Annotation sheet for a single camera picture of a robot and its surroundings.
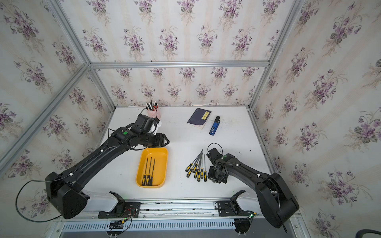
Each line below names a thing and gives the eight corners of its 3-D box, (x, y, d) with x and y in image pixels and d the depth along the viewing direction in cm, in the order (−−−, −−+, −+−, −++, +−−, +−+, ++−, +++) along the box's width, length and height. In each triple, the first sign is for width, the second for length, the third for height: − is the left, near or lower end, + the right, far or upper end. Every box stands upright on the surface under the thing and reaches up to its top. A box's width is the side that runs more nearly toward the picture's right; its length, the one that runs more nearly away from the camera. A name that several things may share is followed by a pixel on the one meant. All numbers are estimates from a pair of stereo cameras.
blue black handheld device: (209, 134, 106) (210, 130, 102) (215, 120, 115) (216, 115, 111) (214, 136, 105) (215, 132, 101) (220, 121, 114) (221, 117, 110)
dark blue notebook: (187, 123, 112) (187, 121, 110) (197, 108, 122) (197, 106, 120) (203, 130, 108) (203, 128, 106) (212, 113, 118) (212, 111, 116)
